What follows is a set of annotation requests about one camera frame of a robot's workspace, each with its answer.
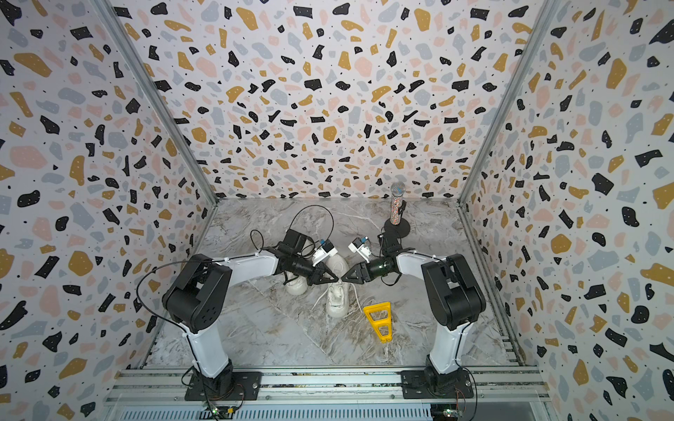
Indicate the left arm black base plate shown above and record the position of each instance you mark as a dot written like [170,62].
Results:
[229,386]

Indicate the yellow plastic triangular stand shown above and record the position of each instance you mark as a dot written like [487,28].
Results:
[380,318]

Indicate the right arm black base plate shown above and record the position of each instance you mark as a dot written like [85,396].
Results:
[427,384]

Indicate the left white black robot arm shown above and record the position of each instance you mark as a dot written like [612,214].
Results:
[195,300]

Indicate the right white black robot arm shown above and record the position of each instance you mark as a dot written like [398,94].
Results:
[454,295]

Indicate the left aluminium corner post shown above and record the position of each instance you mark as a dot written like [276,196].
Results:
[109,18]

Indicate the front aluminium rail frame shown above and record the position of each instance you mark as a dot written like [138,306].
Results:
[322,393]

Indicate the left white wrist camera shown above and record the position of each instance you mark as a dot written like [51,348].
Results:
[325,250]

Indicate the sprinkle tube on black base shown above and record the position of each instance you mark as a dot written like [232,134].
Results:
[396,223]

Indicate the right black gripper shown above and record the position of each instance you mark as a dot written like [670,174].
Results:
[361,272]

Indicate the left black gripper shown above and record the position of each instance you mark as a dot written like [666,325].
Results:
[317,277]

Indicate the aluminium corner post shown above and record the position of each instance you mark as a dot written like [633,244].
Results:
[109,18]
[540,27]

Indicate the sneaker white shoelace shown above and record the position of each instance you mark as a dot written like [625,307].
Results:
[350,226]

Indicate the white knit sneaker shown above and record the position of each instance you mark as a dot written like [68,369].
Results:
[297,287]
[337,303]

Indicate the right aluminium corner post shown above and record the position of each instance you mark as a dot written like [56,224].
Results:
[540,27]

